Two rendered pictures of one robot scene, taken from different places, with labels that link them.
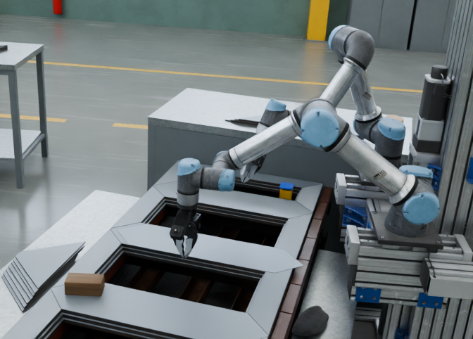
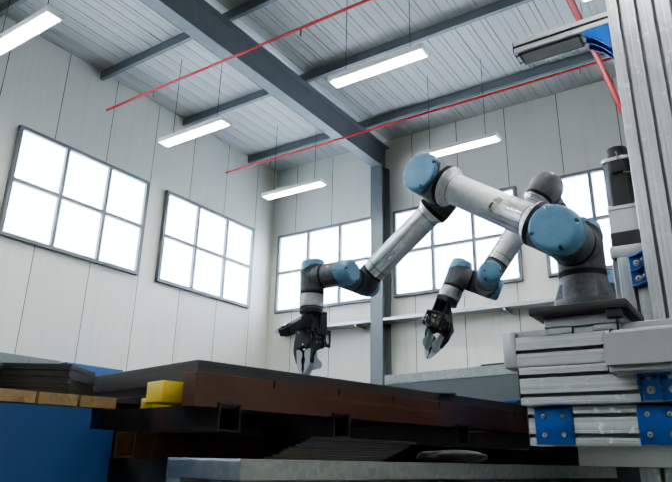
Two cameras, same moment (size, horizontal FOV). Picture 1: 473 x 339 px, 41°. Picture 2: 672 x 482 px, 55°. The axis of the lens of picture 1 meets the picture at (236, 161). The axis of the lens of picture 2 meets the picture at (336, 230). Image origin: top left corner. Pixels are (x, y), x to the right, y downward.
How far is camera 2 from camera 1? 169 cm
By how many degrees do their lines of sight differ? 52
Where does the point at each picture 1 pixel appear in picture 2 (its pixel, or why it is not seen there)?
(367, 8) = not seen: outside the picture
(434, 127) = (627, 213)
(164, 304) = not seen: hidden behind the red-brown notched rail
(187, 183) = (305, 277)
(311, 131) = (410, 175)
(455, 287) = (645, 342)
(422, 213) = (554, 229)
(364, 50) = (542, 179)
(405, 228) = (569, 295)
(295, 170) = not seen: hidden behind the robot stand
